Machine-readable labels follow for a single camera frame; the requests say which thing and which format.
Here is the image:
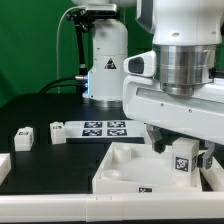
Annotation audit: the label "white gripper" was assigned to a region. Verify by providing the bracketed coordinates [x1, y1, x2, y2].
[123, 51, 224, 169]

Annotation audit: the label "white square tabletop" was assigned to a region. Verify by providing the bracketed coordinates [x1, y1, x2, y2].
[92, 142, 202, 194]

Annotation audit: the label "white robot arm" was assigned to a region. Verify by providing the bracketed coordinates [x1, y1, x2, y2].
[123, 0, 224, 169]

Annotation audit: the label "white marker base sheet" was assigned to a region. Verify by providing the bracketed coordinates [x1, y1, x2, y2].
[64, 120, 144, 138]

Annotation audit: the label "white obstacle fence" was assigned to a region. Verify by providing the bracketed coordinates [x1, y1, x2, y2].
[0, 152, 224, 224]

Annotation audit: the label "black cables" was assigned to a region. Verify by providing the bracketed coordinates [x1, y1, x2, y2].
[38, 75, 89, 95]

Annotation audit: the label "black camera on stand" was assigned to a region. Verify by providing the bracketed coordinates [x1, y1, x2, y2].
[66, 3, 120, 75]

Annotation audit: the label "white cable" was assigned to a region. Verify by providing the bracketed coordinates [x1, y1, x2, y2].
[55, 4, 86, 94]

